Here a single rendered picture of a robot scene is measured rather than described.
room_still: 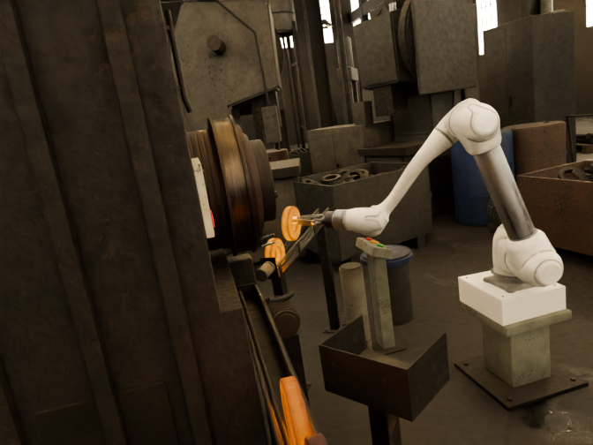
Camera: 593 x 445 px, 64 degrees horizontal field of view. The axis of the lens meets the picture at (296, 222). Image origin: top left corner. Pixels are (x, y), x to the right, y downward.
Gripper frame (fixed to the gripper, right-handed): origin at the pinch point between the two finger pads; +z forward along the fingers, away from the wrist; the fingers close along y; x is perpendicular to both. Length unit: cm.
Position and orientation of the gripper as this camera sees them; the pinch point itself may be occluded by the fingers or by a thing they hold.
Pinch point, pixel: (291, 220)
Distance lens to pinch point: 210.9
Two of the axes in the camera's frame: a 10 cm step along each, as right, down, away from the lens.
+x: -1.0, -9.6, -2.4
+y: 3.6, -2.6, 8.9
